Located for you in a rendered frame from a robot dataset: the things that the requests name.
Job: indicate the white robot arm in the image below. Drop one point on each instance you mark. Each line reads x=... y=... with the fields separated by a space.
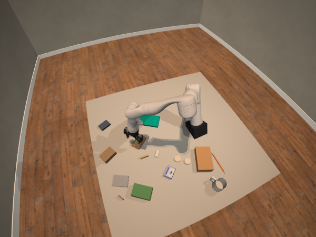
x=186 y=104

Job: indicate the grey mug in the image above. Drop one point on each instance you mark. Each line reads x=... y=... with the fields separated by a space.
x=220 y=183

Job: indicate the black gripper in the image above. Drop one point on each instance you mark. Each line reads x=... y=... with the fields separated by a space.
x=139 y=137

